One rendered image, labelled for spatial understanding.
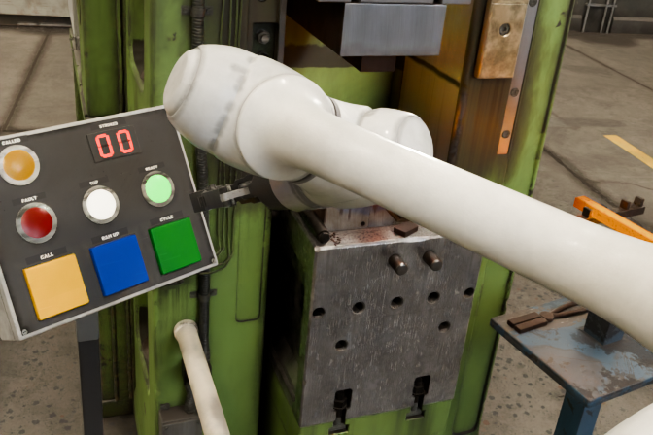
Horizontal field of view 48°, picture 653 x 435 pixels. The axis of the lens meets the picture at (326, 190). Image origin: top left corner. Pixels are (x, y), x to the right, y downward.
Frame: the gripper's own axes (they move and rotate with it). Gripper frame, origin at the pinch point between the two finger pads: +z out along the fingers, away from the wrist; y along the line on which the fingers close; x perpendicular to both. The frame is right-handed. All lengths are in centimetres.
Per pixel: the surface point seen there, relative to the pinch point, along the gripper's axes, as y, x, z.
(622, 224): 85, -30, -16
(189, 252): 1.8, -7.8, 12.5
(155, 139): 2.2, 11.3, 13.2
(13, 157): -20.6, 13.2, 12.8
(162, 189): 0.5, 3.2, 12.8
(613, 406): 154, -107, 40
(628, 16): 760, 49, 271
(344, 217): 39.1, -11.8, 15.5
